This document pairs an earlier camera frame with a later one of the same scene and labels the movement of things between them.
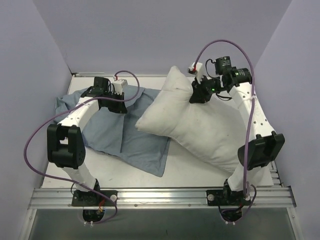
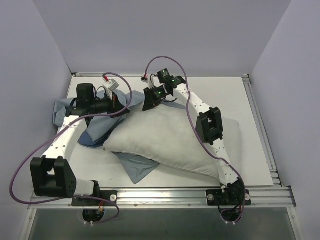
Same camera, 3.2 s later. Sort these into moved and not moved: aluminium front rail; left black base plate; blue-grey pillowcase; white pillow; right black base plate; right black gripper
Moved: white pillow; blue-grey pillowcase; right black gripper
Not moved: aluminium front rail; left black base plate; right black base plate
